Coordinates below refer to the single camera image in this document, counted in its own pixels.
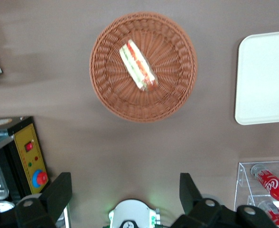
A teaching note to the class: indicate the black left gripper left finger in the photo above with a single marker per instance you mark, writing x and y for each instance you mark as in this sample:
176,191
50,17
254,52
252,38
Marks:
56,192

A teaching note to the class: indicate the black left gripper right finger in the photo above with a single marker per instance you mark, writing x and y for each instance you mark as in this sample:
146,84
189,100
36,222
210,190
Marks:
189,192

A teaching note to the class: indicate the triangle sandwich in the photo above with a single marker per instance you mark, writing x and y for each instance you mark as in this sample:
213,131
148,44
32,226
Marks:
138,64

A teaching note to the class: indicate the large round brown wicker basket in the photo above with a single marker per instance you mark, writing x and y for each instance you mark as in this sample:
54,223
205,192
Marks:
172,71

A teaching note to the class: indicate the beige plastic tray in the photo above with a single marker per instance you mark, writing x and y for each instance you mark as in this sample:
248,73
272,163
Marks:
265,80

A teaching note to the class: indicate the black food warmer yellow panel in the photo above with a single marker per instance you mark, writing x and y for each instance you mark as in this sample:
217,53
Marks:
28,145

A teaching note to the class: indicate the clear acrylic bottle rack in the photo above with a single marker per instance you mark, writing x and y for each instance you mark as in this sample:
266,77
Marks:
246,180

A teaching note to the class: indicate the red cola bottle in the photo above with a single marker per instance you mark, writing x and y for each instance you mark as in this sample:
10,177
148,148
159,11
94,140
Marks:
276,187
276,216

